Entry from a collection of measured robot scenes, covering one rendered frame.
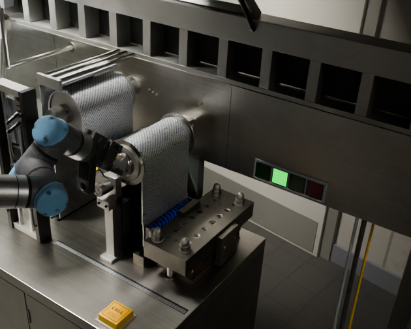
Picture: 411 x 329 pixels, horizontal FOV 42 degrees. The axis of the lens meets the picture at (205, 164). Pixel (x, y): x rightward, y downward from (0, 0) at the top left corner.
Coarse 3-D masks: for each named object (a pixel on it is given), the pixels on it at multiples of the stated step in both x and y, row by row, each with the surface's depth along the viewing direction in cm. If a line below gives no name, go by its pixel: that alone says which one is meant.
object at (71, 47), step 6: (72, 42) 202; (60, 48) 199; (66, 48) 201; (72, 48) 203; (42, 54) 193; (48, 54) 195; (54, 54) 197; (24, 60) 187; (30, 60) 189; (6, 66) 182; (12, 66) 183
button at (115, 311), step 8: (112, 304) 156; (120, 304) 156; (104, 312) 153; (112, 312) 153; (120, 312) 153; (128, 312) 153; (104, 320) 152; (112, 320) 150; (120, 320) 151; (128, 320) 154
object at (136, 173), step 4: (184, 124) 176; (188, 132) 176; (124, 148) 159; (128, 148) 158; (128, 152) 158; (132, 152) 158; (132, 156) 158; (132, 160) 158; (136, 160) 158; (136, 164) 158; (136, 168) 159; (132, 172) 161; (136, 172) 160; (128, 176) 162; (132, 176) 161; (136, 176) 160; (128, 180) 163; (132, 180) 162
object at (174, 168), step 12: (180, 156) 175; (156, 168) 165; (168, 168) 171; (180, 168) 177; (144, 180) 162; (156, 180) 167; (168, 180) 174; (180, 180) 180; (144, 192) 164; (156, 192) 170; (168, 192) 176; (180, 192) 182; (144, 204) 166; (156, 204) 172; (168, 204) 178; (144, 216) 168
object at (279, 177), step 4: (276, 172) 172; (280, 172) 171; (284, 172) 170; (276, 176) 172; (280, 176) 171; (284, 176) 170; (272, 180) 174; (276, 180) 173; (280, 180) 172; (284, 180) 171; (280, 184) 173; (284, 184) 172
